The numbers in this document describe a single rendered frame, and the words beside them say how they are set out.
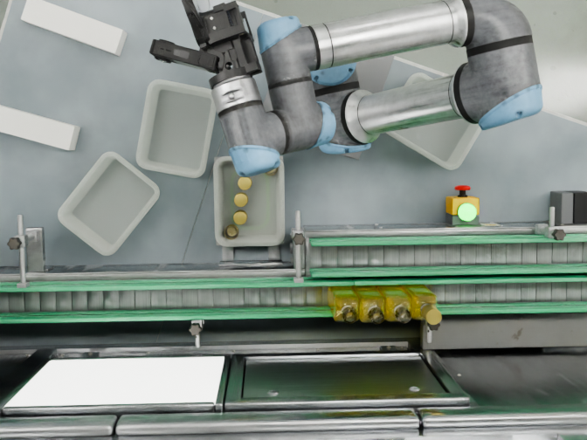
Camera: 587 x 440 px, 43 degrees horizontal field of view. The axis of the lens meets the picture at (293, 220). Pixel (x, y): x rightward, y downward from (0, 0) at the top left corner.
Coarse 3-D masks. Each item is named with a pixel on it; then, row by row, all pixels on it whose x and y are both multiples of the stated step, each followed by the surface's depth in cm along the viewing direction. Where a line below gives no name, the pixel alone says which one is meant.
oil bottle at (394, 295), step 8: (376, 288) 180; (384, 288) 176; (392, 288) 176; (400, 288) 176; (384, 296) 169; (392, 296) 167; (400, 296) 167; (408, 296) 167; (392, 304) 164; (400, 304) 164; (408, 304) 164; (392, 312) 164; (392, 320) 165
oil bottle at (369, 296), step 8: (360, 288) 177; (368, 288) 176; (360, 296) 168; (368, 296) 167; (376, 296) 167; (360, 304) 166; (368, 304) 164; (376, 304) 164; (384, 304) 165; (360, 312) 166; (384, 312) 165; (368, 320) 165
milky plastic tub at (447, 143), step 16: (416, 80) 191; (416, 128) 194; (432, 128) 194; (448, 128) 195; (464, 128) 195; (416, 144) 195; (432, 144) 195; (448, 144) 195; (464, 144) 191; (432, 160) 188; (448, 160) 195
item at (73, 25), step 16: (32, 0) 182; (32, 16) 182; (48, 16) 183; (64, 16) 183; (80, 16) 183; (64, 32) 183; (80, 32) 183; (96, 32) 183; (112, 32) 184; (112, 48) 184
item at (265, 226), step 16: (224, 160) 185; (224, 176) 192; (240, 176) 192; (256, 176) 192; (272, 176) 192; (224, 192) 192; (256, 192) 193; (272, 192) 193; (224, 208) 193; (240, 208) 193; (256, 208) 193; (272, 208) 193; (224, 224) 193; (256, 224) 194; (272, 224) 194; (224, 240) 188; (240, 240) 188; (256, 240) 188; (272, 240) 188
